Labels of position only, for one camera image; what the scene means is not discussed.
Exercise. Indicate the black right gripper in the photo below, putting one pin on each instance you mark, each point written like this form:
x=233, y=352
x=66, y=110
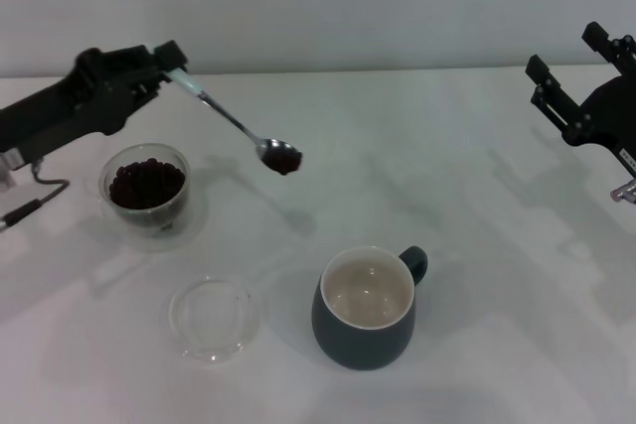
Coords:
x=611, y=116

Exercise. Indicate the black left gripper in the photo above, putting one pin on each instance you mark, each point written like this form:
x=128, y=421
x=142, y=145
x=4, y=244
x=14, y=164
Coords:
x=59, y=111

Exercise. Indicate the small clear glass dish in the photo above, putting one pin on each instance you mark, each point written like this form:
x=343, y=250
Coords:
x=213, y=315

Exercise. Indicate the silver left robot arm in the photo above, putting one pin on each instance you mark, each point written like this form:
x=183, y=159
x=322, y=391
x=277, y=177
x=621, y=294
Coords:
x=9, y=171

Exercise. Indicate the coffee beans pile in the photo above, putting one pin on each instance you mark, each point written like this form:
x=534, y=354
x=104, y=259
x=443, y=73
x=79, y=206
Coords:
x=146, y=185

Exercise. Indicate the small scooped coffee beans portion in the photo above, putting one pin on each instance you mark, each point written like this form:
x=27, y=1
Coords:
x=283, y=162

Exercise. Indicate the dark grey ceramic mug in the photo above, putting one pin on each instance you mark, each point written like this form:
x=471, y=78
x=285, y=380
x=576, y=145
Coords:
x=363, y=344

